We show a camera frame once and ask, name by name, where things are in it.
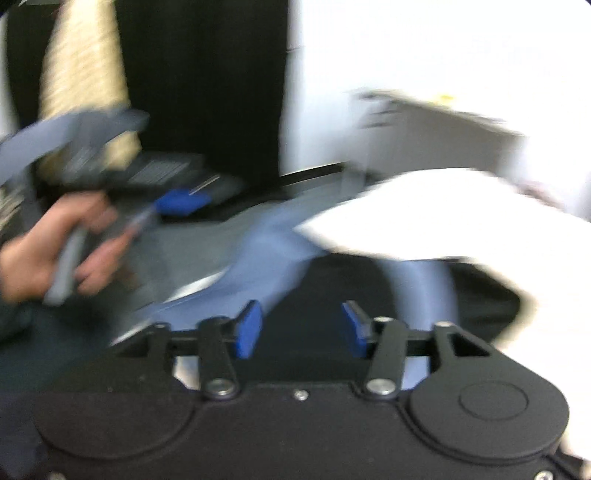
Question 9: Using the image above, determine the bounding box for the black and blue garment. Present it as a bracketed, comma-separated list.
[0, 110, 523, 393]

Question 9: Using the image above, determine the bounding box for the person's bare left hand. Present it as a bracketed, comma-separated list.
[1, 192, 136, 304]

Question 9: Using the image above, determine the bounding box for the beige patterned person's clothing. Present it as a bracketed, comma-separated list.
[1, 1, 130, 235]

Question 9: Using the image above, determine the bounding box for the cream fluffy rug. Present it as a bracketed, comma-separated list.
[298, 169, 590, 459]

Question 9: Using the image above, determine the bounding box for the grey metal table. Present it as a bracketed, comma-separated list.
[349, 90, 523, 178]

